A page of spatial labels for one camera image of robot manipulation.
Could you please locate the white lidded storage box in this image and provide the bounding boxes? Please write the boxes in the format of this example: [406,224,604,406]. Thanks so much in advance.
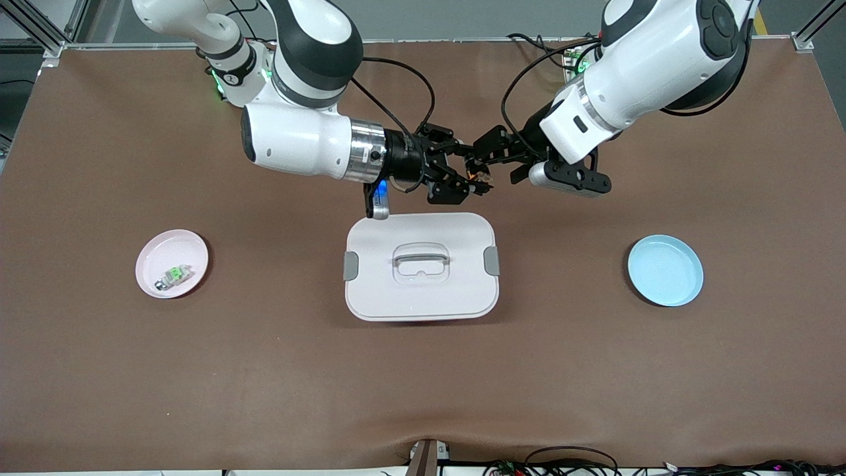
[343,212,501,323]

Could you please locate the light blue round plate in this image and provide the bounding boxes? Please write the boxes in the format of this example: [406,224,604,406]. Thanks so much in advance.
[627,234,705,308]

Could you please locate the pink round plate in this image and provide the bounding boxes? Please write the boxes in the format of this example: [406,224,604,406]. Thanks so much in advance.
[135,229,210,300]

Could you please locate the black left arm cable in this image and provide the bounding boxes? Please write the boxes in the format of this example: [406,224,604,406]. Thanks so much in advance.
[500,38,604,161]

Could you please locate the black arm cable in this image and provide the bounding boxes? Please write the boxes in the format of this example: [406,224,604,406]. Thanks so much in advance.
[348,56,438,137]
[500,38,604,161]

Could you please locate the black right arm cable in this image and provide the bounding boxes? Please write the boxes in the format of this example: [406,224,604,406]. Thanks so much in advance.
[348,56,438,137]

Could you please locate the clear grey box handle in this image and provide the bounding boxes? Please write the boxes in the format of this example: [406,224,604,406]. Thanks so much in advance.
[393,243,451,286]

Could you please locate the silver table edge rail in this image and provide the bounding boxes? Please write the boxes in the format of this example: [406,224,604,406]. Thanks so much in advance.
[61,36,806,52]

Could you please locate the black left base cables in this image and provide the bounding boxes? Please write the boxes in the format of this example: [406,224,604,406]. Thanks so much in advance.
[506,32,586,69]

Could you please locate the black base cables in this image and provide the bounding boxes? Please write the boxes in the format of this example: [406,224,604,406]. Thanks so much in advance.
[506,32,586,69]
[223,0,278,48]

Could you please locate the black right base cables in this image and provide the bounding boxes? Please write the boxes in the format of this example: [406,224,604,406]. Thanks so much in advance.
[223,0,278,48]

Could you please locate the green and white switch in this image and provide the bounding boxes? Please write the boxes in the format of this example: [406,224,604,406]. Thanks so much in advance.
[154,264,194,293]

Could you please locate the brown camera mount bracket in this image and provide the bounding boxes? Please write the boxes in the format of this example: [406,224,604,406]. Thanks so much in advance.
[406,438,452,476]

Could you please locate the black looped cable bundle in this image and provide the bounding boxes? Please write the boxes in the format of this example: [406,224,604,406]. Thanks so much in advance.
[484,446,620,476]

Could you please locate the aluminium frame post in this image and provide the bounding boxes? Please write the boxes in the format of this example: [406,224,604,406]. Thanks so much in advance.
[792,0,846,55]
[0,0,91,59]

